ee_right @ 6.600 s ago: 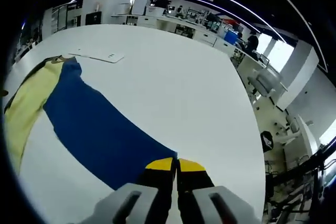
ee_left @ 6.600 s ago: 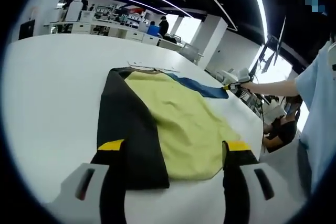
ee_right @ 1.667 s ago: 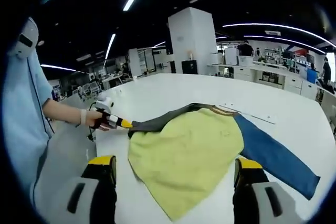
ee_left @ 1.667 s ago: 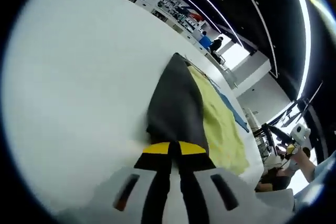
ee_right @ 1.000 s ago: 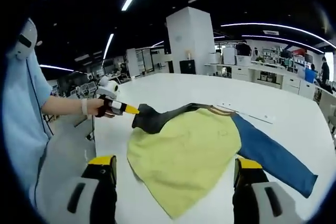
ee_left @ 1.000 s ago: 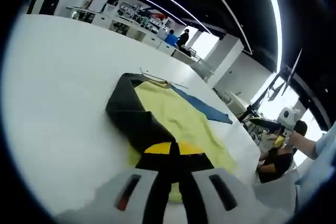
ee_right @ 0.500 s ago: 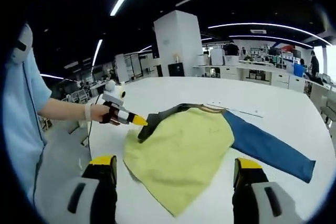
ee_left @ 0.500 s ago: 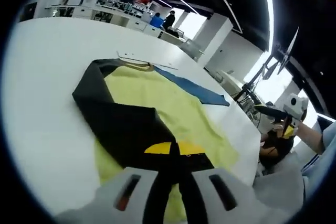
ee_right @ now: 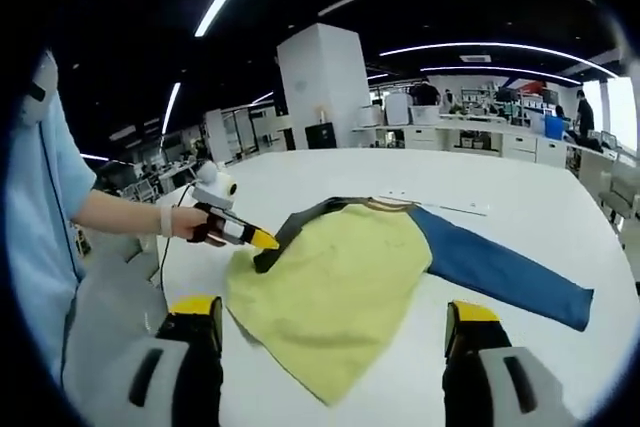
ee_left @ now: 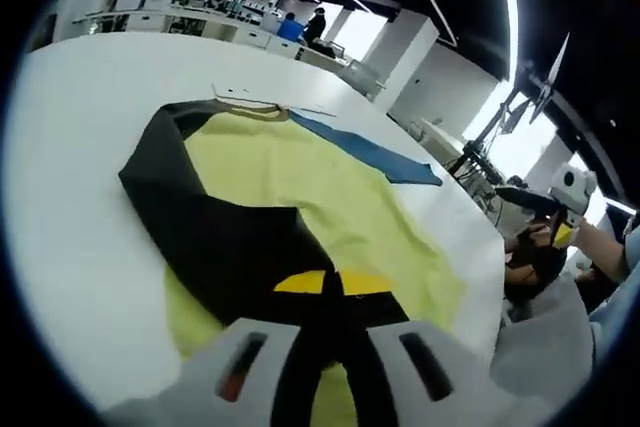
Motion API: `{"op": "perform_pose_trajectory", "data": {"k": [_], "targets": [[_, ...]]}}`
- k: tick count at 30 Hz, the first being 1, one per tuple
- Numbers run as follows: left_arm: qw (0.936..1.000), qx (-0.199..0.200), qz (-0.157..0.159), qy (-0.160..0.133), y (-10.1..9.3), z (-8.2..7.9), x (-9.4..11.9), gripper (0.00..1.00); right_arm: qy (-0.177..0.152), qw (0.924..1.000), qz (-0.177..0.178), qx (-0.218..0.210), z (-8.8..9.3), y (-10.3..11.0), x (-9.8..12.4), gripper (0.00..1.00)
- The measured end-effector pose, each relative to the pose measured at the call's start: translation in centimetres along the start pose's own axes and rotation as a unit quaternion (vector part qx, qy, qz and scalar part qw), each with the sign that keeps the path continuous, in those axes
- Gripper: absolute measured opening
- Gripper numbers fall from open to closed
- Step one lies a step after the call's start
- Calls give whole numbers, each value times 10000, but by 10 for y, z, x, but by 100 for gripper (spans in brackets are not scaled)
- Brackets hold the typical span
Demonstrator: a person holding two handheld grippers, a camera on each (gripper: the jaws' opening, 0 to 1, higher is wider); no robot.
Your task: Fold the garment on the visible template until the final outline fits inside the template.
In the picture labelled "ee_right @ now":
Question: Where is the white square pillar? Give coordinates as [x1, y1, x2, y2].
[276, 22, 372, 151]

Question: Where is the person in light blue shirt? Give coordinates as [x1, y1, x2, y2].
[3, 89, 97, 391]

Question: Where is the white worn chest device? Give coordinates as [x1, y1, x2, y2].
[18, 48, 62, 124]

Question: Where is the yellow blue black garment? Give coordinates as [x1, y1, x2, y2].
[223, 195, 596, 407]

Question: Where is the white table cover plate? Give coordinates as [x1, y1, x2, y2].
[378, 190, 489, 217]

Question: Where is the white upright panel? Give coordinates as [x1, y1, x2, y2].
[383, 93, 411, 126]

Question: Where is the person's left hand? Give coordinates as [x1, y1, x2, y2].
[159, 205, 210, 242]

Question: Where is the white storage bin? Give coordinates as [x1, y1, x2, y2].
[409, 105, 442, 126]

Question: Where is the blue storage bin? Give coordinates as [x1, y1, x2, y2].
[543, 113, 567, 139]

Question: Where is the thin dark device cable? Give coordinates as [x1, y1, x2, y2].
[38, 119, 84, 383]

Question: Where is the black cabinet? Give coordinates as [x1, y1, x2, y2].
[304, 122, 336, 150]

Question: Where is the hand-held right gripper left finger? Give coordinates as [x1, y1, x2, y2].
[107, 295, 224, 427]

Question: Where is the long white drawer counter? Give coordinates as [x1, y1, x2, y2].
[352, 115, 622, 169]

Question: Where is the short curved ceiling light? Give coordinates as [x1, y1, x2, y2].
[419, 65, 585, 86]

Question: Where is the small ceiling light strip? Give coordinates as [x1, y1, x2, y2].
[160, 81, 182, 137]

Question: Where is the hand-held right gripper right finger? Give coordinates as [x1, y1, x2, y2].
[442, 300, 571, 427]

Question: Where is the long curved ceiling light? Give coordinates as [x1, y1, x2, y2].
[378, 40, 620, 79]

